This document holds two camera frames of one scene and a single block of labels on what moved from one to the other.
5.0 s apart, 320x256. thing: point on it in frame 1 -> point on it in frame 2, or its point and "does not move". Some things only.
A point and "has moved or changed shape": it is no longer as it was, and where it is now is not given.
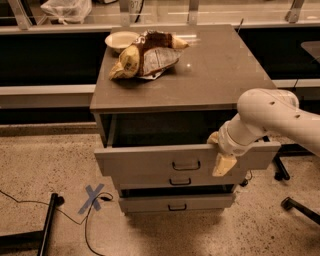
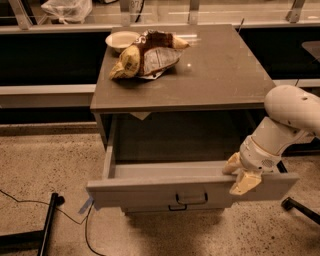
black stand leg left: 32,241 does not move
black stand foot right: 289,203 does not move
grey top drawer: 175,160 has moved or changed shape
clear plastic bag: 67,11 does not move
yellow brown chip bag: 150,54 does not move
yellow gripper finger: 223,166 -> 246,180
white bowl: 120,39 does not move
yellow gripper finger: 213,138 -> 233,164
